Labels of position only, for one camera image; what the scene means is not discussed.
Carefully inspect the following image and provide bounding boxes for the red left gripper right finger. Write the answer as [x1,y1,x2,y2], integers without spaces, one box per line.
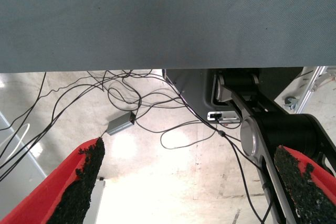
[274,145,336,224]

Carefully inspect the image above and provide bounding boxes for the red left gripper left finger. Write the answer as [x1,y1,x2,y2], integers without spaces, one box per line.
[0,137,106,224]

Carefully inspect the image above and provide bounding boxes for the dark grey robot base housing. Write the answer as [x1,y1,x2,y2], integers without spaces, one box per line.
[162,66,305,122]

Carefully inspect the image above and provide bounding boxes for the black silver robot torso linkage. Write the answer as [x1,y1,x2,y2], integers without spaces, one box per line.
[214,68,336,224]

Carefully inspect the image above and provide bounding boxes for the small caster wheel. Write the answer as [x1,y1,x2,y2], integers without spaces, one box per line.
[285,97,300,110]

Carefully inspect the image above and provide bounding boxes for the grey power adapter box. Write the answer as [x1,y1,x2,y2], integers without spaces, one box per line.
[106,112,137,136]

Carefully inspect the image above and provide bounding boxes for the aluminium profile bar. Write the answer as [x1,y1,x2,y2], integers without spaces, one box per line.
[295,66,331,114]

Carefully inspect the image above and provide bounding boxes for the dark grey table cloth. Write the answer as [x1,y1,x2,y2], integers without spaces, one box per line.
[0,0,336,74]

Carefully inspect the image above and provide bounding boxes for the white metal frame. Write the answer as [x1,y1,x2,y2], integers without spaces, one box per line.
[85,178,106,224]

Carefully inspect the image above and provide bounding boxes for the white floor cable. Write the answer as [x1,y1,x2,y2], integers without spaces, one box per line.
[0,123,31,156]

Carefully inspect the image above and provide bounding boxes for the black cable with ferrite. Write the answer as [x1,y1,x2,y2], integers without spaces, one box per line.
[216,116,274,224]

